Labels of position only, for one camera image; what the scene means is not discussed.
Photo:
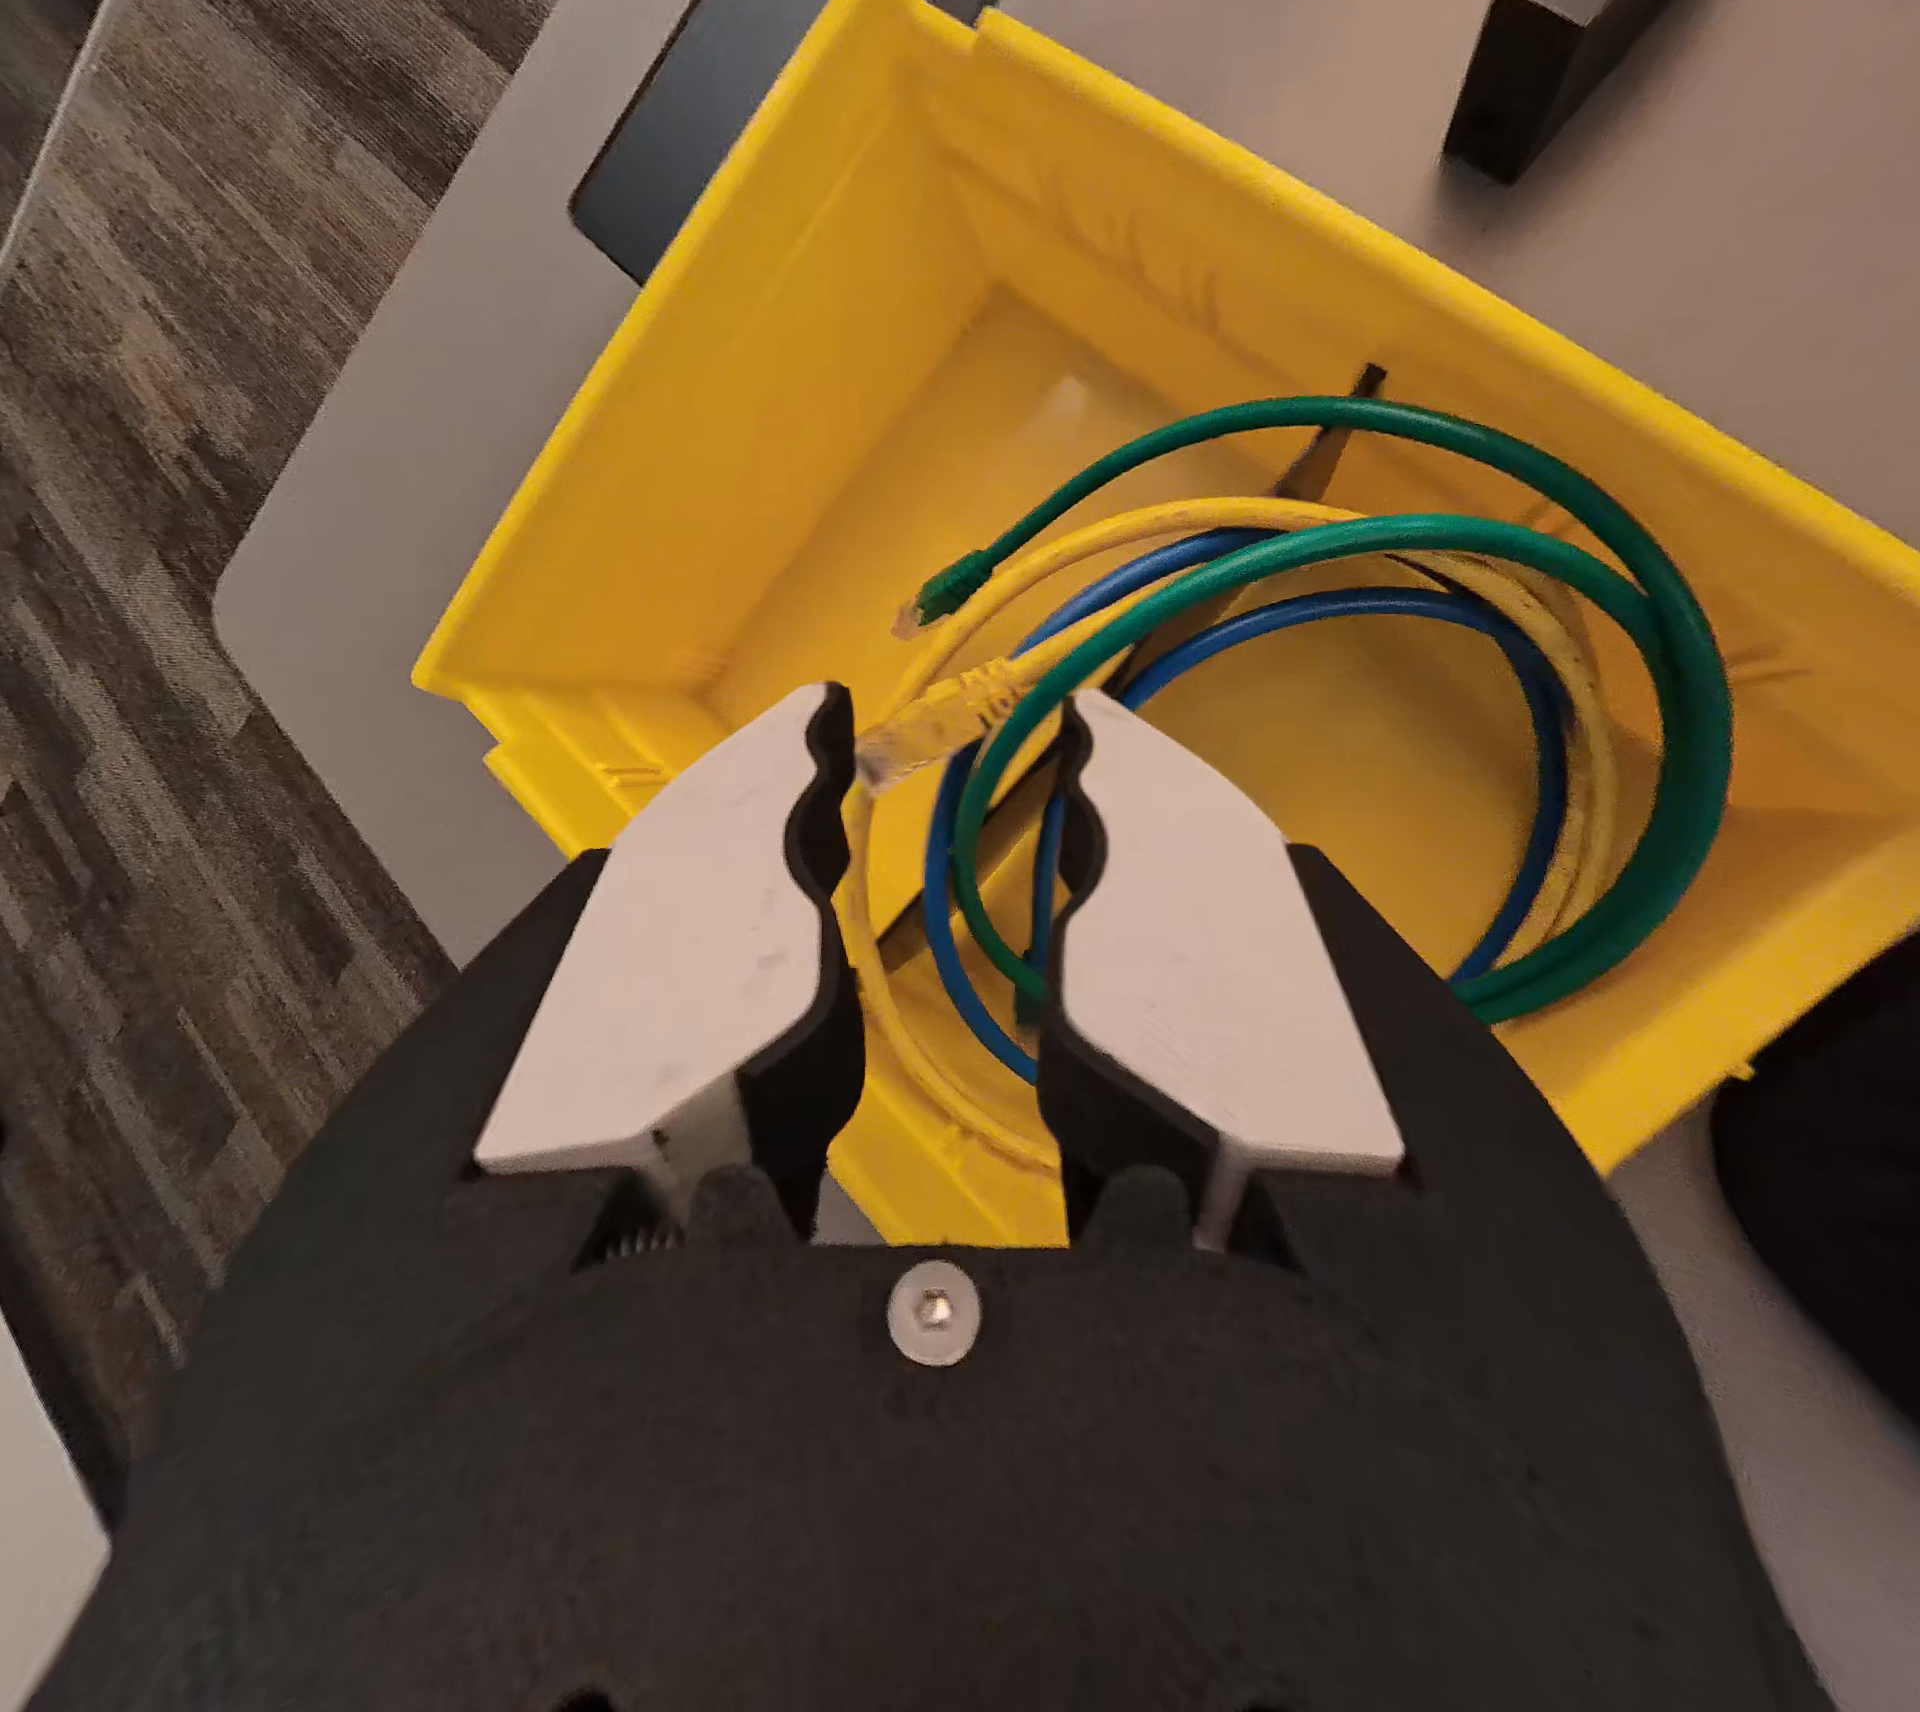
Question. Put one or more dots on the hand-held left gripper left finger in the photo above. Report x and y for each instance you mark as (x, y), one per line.
(676, 977)

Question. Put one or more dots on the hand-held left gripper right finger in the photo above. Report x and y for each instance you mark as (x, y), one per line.
(1215, 994)

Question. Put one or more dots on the yellow plastic bin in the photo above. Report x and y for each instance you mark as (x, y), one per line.
(780, 392)

